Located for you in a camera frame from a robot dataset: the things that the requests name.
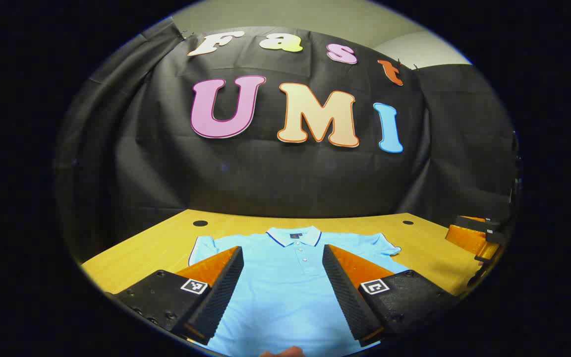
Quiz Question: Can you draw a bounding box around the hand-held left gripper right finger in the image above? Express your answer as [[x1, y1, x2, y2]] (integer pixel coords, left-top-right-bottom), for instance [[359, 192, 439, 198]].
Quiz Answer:
[[322, 243, 460, 348]]

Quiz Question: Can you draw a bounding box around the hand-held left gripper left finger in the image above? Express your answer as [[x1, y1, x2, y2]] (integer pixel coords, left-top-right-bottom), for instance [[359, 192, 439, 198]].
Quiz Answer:
[[109, 245, 245, 346]]

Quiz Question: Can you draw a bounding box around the light blue polo T-shirt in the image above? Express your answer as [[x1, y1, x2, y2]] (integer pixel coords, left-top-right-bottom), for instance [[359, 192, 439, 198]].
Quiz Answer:
[[188, 226, 410, 357]]

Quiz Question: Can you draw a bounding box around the black backdrop cloth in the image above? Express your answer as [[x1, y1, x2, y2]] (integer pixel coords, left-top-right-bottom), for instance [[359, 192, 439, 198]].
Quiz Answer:
[[55, 17, 519, 263]]

